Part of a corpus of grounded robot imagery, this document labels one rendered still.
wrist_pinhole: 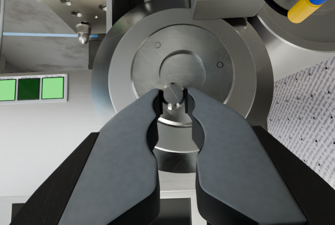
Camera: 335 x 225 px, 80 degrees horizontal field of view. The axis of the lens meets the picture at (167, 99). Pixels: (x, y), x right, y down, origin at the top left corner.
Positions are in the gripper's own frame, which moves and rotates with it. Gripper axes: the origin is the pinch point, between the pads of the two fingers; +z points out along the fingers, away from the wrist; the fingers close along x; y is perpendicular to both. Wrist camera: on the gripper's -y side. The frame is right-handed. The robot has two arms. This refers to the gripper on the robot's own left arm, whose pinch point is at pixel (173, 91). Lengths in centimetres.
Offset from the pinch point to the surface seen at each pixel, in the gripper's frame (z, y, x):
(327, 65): 11.9, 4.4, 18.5
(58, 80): 34.1, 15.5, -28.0
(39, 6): 221, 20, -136
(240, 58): 4.5, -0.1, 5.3
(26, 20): 240, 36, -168
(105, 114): 2.5, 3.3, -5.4
